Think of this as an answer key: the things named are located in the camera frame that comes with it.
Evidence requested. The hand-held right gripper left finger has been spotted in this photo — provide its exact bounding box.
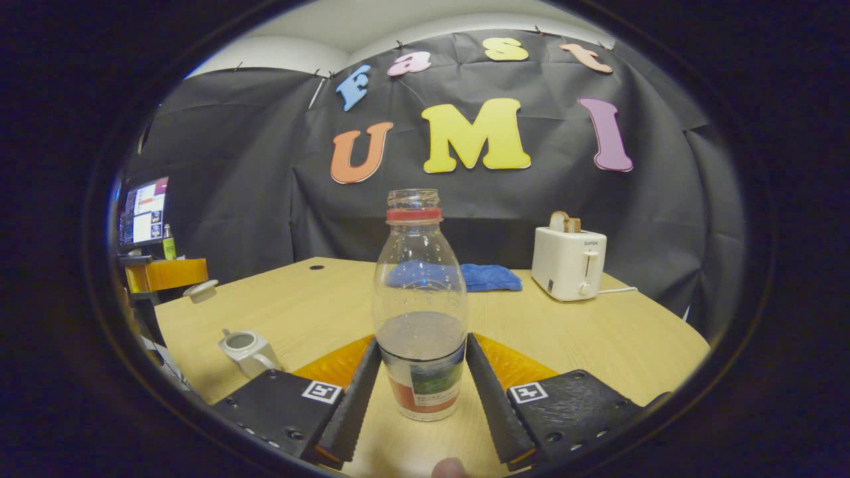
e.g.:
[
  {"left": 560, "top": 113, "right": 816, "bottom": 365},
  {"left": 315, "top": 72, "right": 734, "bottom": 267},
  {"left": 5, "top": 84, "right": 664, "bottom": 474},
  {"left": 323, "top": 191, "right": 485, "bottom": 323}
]
[{"left": 211, "top": 334, "right": 383, "bottom": 465}]

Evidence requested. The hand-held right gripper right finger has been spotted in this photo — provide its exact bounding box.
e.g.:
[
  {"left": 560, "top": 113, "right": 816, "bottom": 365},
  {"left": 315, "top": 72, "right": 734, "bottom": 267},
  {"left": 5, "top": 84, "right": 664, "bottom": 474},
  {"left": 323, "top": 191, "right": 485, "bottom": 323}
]
[{"left": 465, "top": 332, "right": 673, "bottom": 467}]

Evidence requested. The white teacup lid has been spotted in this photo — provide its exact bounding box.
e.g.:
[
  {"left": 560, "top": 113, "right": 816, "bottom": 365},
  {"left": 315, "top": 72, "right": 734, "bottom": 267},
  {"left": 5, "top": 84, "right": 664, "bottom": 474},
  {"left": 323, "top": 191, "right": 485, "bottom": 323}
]
[{"left": 183, "top": 279, "right": 218, "bottom": 304}]

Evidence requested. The clear plastic water bottle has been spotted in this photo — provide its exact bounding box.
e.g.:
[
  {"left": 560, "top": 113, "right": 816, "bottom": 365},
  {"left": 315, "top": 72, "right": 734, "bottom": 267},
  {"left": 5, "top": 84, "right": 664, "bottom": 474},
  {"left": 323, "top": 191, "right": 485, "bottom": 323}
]
[{"left": 372, "top": 189, "right": 469, "bottom": 422}]

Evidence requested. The computer monitor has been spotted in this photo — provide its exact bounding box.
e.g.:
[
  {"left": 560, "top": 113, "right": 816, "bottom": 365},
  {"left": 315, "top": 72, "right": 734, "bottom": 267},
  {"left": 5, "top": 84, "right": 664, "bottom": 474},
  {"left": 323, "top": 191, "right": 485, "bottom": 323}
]
[{"left": 118, "top": 177, "right": 169, "bottom": 248}]

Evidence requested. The blue towel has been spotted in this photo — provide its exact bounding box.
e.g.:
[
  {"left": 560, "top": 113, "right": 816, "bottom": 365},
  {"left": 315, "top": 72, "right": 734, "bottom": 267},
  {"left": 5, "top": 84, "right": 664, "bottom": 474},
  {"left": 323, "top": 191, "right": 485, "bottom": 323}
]
[{"left": 387, "top": 260, "right": 523, "bottom": 293}]

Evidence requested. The white toaster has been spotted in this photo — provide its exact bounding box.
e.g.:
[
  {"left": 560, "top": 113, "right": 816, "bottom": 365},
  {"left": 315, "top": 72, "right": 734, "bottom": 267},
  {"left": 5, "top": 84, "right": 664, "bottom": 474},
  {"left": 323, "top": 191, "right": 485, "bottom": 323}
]
[{"left": 531, "top": 226, "right": 608, "bottom": 302}]

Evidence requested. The black backdrop cloth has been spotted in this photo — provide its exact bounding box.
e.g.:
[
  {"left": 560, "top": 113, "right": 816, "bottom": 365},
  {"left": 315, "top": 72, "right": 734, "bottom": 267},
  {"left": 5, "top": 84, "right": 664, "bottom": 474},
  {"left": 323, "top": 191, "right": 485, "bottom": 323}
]
[{"left": 123, "top": 28, "right": 748, "bottom": 346}]

